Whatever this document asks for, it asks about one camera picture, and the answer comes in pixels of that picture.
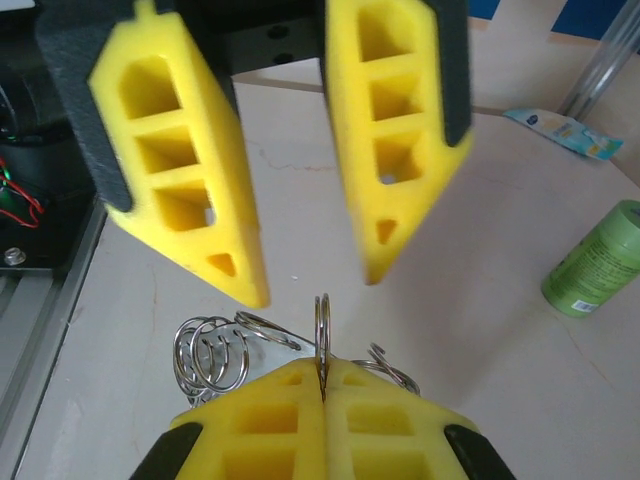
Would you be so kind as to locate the light blue wipes packet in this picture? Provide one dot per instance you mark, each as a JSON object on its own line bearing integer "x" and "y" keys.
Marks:
{"x": 560, "y": 132}

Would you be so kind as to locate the metal crescent keyring holder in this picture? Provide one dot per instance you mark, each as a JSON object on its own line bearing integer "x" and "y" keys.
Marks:
{"x": 280, "y": 357}

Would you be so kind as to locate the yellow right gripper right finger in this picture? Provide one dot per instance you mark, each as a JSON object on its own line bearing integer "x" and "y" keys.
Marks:
{"x": 395, "y": 435}

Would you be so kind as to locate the aluminium frame post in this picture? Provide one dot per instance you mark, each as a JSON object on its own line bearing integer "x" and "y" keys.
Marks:
{"x": 600, "y": 75}

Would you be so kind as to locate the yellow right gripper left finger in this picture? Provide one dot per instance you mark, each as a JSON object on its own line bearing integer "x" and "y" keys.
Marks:
{"x": 250, "y": 430}

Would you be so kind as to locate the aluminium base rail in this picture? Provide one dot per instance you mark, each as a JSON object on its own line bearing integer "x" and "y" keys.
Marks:
{"x": 30, "y": 350}

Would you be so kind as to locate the green cylindrical bottle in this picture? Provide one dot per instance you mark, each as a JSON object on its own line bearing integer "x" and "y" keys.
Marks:
{"x": 595, "y": 260}

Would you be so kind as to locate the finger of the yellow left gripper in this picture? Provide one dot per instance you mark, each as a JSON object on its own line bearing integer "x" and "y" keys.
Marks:
{"x": 150, "y": 167}
{"x": 345, "y": 165}

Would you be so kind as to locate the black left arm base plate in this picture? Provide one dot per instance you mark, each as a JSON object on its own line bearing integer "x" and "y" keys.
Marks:
{"x": 60, "y": 225}

